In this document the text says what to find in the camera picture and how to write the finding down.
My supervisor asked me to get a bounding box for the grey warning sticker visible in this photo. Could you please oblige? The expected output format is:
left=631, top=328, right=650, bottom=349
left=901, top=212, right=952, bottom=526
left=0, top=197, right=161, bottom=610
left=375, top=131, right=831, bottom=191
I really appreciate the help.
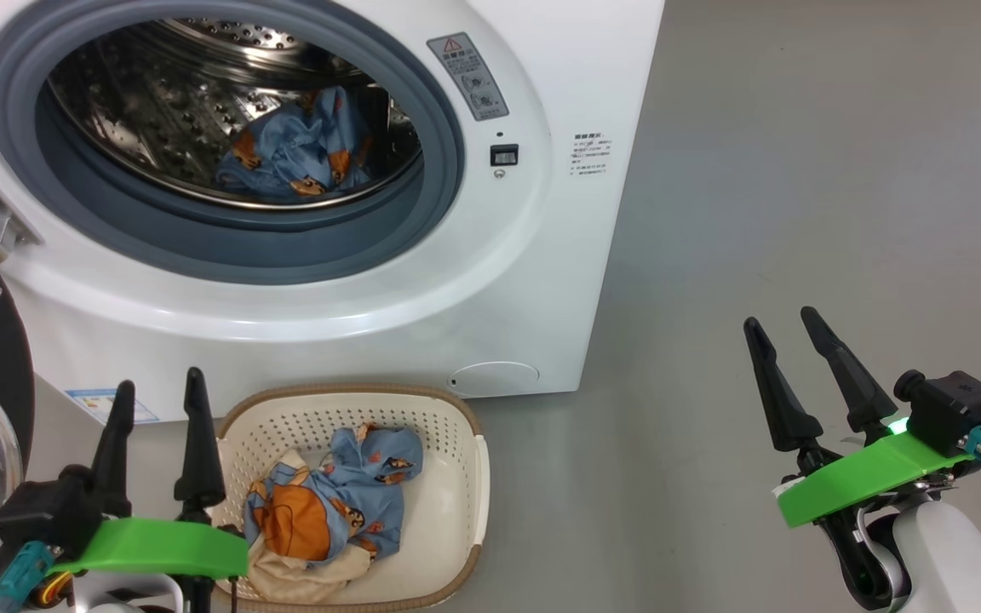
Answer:
left=427, top=32, right=510, bottom=122

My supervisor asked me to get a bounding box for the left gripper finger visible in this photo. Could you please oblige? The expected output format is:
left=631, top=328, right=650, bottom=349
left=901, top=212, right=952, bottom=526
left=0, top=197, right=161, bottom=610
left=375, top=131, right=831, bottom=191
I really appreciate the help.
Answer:
left=173, top=367, right=227, bottom=522
left=89, top=381, right=136, bottom=520

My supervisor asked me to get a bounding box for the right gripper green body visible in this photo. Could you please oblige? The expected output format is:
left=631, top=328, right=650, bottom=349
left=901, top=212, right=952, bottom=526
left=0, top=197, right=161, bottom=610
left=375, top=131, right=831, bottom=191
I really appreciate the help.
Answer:
left=776, top=417, right=977, bottom=612

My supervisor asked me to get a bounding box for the blue orange cream garment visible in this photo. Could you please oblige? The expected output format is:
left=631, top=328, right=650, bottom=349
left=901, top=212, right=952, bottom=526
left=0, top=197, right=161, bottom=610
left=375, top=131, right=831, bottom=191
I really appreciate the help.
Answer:
left=244, top=423, right=425, bottom=604

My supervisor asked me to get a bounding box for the blue energy label sticker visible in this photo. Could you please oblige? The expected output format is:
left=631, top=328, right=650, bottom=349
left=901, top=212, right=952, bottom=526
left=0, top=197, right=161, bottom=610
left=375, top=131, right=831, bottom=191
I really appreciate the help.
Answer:
left=65, top=389, right=159, bottom=425

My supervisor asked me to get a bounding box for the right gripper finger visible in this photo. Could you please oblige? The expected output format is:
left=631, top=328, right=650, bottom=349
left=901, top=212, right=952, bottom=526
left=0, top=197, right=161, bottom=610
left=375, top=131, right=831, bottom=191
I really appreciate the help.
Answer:
left=800, top=306, right=898, bottom=433
left=743, top=317, right=824, bottom=453

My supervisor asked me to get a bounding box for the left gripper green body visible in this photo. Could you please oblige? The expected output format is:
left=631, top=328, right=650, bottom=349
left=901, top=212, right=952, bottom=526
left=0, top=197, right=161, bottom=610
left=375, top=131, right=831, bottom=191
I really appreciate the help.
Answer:
left=46, top=515, right=250, bottom=613

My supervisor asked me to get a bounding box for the round white filter cover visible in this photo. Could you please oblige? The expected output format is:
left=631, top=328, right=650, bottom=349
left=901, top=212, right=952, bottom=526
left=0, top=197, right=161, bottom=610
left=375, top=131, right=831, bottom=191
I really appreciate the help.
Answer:
left=448, top=361, right=541, bottom=398

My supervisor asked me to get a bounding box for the blue bear-print garment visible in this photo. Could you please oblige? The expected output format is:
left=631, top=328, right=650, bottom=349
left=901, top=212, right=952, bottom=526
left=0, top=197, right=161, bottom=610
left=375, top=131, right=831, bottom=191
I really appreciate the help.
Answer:
left=216, top=85, right=374, bottom=201

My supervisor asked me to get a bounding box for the cream perforated laundry basket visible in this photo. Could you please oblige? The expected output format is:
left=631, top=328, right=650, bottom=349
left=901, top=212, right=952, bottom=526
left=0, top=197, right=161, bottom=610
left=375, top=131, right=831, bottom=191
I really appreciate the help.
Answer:
left=209, top=383, right=491, bottom=613

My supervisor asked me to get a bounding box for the white front-load washing machine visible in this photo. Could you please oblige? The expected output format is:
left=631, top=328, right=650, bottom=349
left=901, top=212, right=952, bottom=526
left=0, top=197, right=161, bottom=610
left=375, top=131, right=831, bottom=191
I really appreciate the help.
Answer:
left=0, top=0, right=666, bottom=424

